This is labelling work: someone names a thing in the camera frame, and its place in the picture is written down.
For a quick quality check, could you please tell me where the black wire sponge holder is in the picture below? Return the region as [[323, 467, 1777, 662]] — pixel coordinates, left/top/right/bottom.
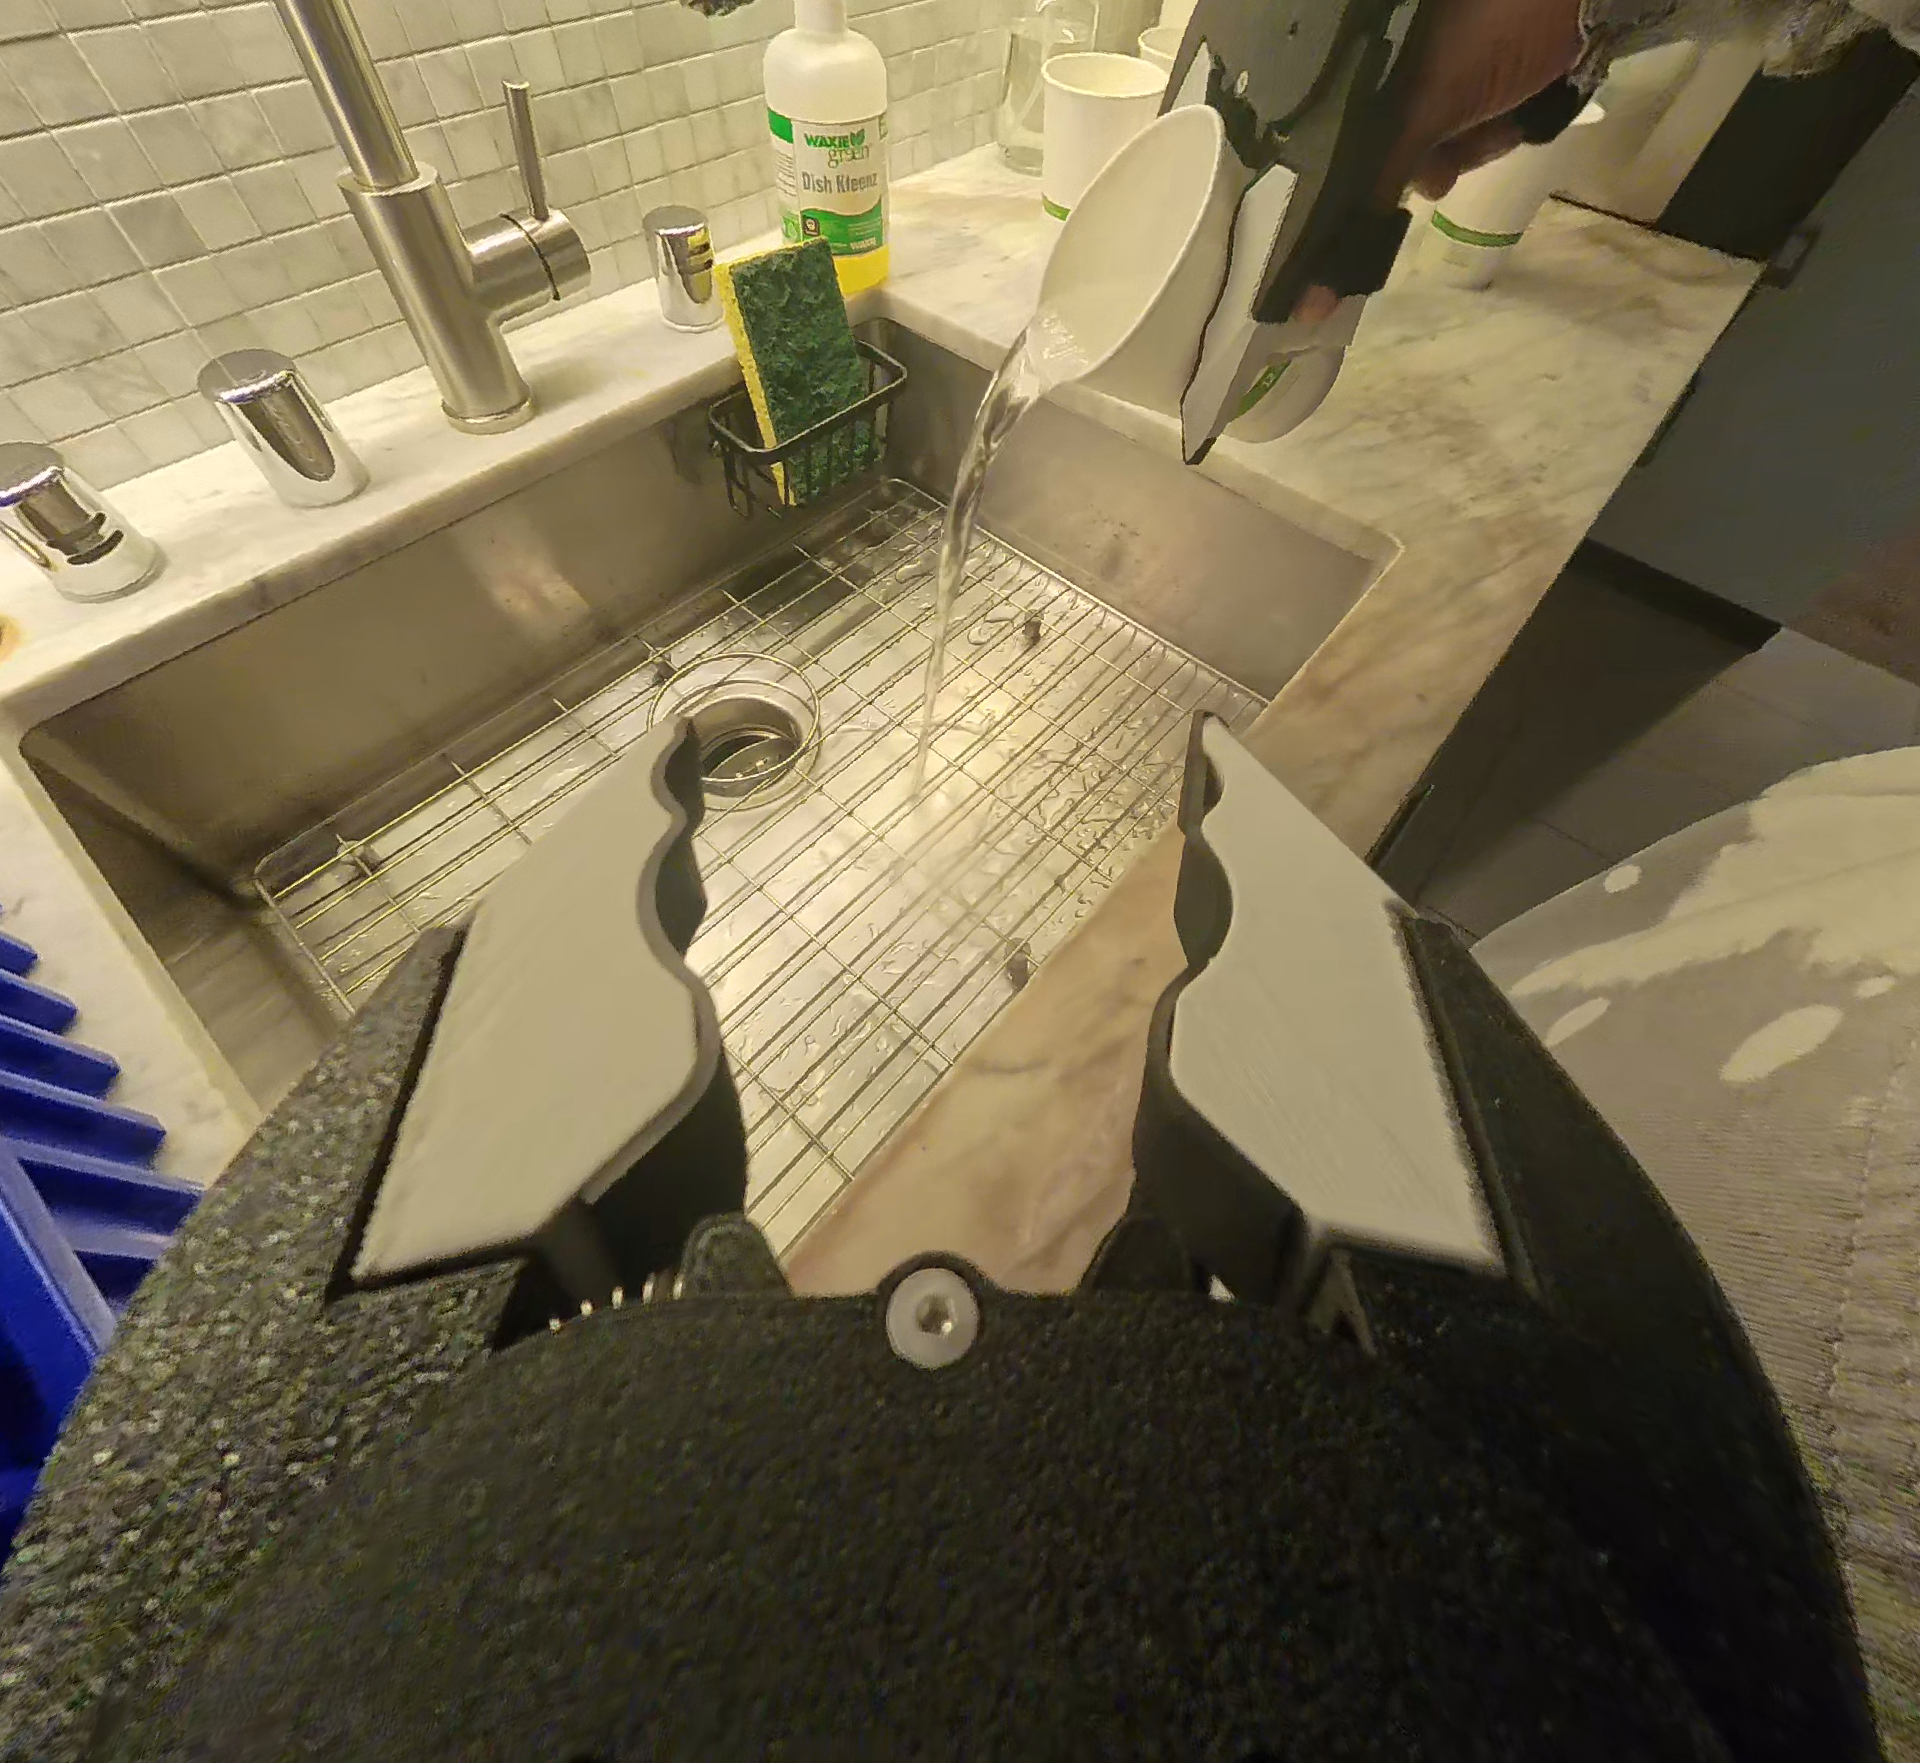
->
[[708, 339, 909, 514]]

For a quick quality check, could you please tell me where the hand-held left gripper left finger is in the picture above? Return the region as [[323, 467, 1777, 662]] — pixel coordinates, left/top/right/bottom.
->
[[357, 716, 750, 1328]]

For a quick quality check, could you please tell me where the person's grey mottled garment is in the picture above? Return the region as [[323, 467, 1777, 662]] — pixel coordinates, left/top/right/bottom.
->
[[1469, 743, 1920, 1763]]

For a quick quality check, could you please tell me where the green-banded white paper cup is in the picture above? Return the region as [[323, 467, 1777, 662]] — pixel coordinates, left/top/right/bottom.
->
[[1027, 106, 1370, 449]]

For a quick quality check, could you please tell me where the steel sink drain strainer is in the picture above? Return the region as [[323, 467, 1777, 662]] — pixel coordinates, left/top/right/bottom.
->
[[650, 655, 824, 814]]

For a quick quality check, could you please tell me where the glass soap dispenser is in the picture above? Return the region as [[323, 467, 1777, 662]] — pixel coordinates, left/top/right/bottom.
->
[[995, 0, 1103, 178]]

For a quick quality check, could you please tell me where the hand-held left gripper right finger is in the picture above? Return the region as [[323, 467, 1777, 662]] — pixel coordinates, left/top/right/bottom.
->
[[1130, 716, 1505, 1321]]

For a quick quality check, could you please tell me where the dish soap pump bottle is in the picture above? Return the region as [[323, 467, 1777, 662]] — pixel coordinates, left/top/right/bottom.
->
[[762, 0, 896, 299]]

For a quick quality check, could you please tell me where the steel kitchen faucet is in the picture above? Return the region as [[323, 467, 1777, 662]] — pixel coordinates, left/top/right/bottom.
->
[[202, 0, 594, 435]]

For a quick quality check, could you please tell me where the blue plastic crate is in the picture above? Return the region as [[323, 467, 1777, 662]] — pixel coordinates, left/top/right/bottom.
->
[[0, 901, 204, 1539]]

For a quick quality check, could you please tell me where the person's right hand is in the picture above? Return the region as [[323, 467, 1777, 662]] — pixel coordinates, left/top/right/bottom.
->
[[1371, 0, 1614, 207]]

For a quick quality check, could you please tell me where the wire sink grid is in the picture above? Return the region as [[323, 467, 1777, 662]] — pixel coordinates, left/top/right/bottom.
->
[[251, 481, 1268, 1264]]

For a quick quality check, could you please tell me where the stainless steel sink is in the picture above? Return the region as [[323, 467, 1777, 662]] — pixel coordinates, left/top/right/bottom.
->
[[13, 315, 1403, 1195]]

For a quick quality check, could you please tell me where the marble desk countertop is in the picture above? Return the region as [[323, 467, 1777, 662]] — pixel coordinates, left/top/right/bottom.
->
[[0, 135, 1773, 1294]]

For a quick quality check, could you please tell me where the group of white paper cups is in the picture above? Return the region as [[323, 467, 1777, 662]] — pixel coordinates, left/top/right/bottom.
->
[[1038, 20, 1609, 294]]

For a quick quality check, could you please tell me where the green and yellow sponge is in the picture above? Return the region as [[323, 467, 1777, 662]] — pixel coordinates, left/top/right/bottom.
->
[[711, 237, 870, 508]]

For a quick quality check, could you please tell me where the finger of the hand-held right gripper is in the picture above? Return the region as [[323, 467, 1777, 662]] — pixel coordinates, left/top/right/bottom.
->
[[1167, 0, 1367, 469]]

